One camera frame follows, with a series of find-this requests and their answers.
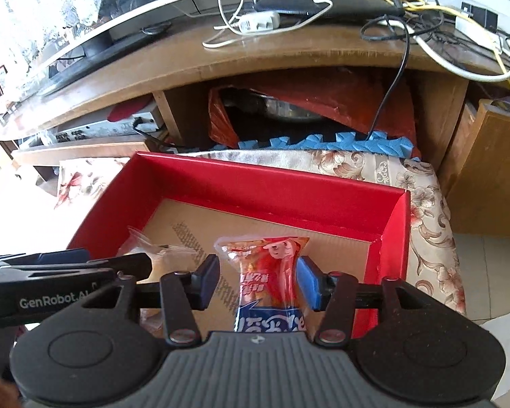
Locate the clear bag bread bun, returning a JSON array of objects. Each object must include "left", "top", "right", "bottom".
[{"left": 117, "top": 227, "right": 207, "bottom": 284}]

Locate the blue red spicy snack bag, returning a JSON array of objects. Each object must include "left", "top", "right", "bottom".
[{"left": 215, "top": 236, "right": 309, "bottom": 334}]

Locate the red cardboard box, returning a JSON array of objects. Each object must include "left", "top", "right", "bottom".
[{"left": 67, "top": 151, "right": 411, "bottom": 341}]

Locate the floral table cloth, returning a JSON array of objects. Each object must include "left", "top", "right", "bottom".
[{"left": 58, "top": 150, "right": 465, "bottom": 312}]

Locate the blue foam mat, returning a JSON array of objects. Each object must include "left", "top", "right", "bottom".
[{"left": 208, "top": 130, "right": 422, "bottom": 159}]

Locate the silver DVD player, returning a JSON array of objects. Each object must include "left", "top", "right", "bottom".
[{"left": 16, "top": 102, "right": 164, "bottom": 148}]

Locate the wooden side box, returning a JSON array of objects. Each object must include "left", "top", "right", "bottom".
[{"left": 438, "top": 100, "right": 510, "bottom": 238}]

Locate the red plastic bag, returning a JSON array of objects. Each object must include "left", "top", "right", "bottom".
[{"left": 208, "top": 67, "right": 417, "bottom": 148}]

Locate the wooden TV cabinet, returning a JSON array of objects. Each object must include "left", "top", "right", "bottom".
[{"left": 0, "top": 16, "right": 473, "bottom": 180}]

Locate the white power adapter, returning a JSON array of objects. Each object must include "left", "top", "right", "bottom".
[{"left": 237, "top": 11, "right": 281, "bottom": 35}]

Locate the black wifi router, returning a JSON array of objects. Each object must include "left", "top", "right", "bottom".
[{"left": 253, "top": 0, "right": 405, "bottom": 22}]

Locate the television set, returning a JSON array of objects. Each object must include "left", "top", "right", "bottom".
[{"left": 27, "top": 0, "right": 201, "bottom": 97}]

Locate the white power strip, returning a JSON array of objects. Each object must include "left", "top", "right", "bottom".
[{"left": 454, "top": 18, "right": 510, "bottom": 64}]

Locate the black power cable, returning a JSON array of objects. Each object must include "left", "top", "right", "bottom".
[{"left": 358, "top": 14, "right": 411, "bottom": 141}]

